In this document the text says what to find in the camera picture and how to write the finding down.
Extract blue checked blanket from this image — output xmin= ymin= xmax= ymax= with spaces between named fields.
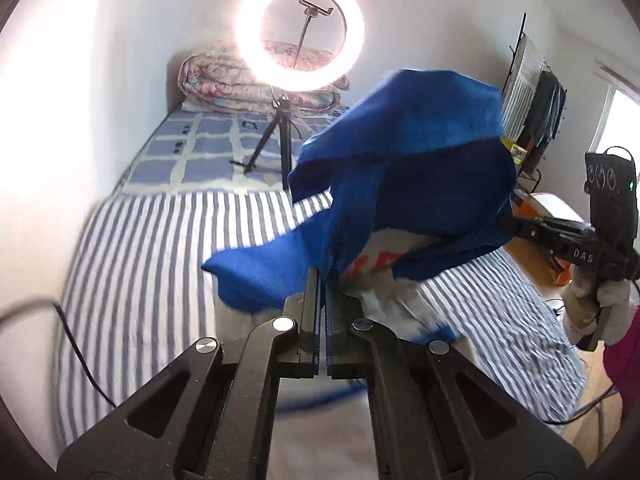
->
xmin=117 ymin=105 xmax=351 ymax=196

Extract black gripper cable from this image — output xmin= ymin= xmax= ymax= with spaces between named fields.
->
xmin=547 ymin=375 xmax=626 ymax=426
xmin=0 ymin=297 xmax=118 ymax=408

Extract striped hanging towel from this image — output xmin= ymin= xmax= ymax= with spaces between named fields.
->
xmin=502 ymin=35 xmax=546 ymax=141

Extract beige and blue jacket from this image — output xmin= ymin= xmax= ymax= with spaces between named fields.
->
xmin=201 ymin=67 xmax=518 ymax=480

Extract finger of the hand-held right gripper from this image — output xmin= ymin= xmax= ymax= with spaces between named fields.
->
xmin=500 ymin=215 xmax=556 ymax=256

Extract person's right hand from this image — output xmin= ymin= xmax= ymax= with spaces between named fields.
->
xmin=562 ymin=266 xmax=637 ymax=346

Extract yellow box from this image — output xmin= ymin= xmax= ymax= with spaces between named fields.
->
xmin=502 ymin=137 xmax=528 ymax=166

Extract window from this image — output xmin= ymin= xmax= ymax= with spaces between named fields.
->
xmin=595 ymin=60 xmax=640 ymax=171

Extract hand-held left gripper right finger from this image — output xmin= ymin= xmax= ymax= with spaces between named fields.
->
xmin=325 ymin=270 xmax=586 ymax=480

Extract ring light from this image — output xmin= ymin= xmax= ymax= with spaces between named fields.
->
xmin=235 ymin=0 xmax=365 ymax=93

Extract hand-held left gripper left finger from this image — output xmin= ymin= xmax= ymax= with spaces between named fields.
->
xmin=57 ymin=267 xmax=321 ymax=480

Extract folded floral quilt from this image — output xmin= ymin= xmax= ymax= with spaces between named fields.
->
xmin=177 ymin=40 xmax=351 ymax=111

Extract dark hanging clothes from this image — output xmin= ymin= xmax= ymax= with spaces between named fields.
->
xmin=520 ymin=67 xmax=568 ymax=176

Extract striped bed sheet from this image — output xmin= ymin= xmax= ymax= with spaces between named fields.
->
xmin=55 ymin=187 xmax=588 ymax=448

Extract black clothes rack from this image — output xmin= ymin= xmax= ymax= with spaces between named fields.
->
xmin=502 ymin=12 xmax=568 ymax=181

